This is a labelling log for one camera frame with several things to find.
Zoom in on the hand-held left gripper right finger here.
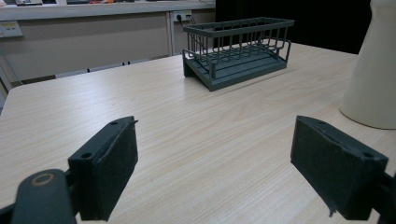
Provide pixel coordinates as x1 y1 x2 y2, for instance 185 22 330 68
290 115 389 221

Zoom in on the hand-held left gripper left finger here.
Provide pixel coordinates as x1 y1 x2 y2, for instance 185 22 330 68
67 116 139 222

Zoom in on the cream ceramic vase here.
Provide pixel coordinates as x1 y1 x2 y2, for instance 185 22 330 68
339 0 396 131

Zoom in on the dark grey wire rack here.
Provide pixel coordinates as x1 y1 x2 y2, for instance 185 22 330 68
182 16 295 92

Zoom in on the black curtain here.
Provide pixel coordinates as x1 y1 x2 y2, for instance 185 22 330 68
215 0 374 55

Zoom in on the grey wall counter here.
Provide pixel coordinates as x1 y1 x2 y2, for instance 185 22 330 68
0 0 217 91

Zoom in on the black power cable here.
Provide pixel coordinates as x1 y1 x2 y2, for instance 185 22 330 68
177 14 197 29

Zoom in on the white wall socket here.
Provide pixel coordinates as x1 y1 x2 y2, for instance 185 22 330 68
172 9 192 22

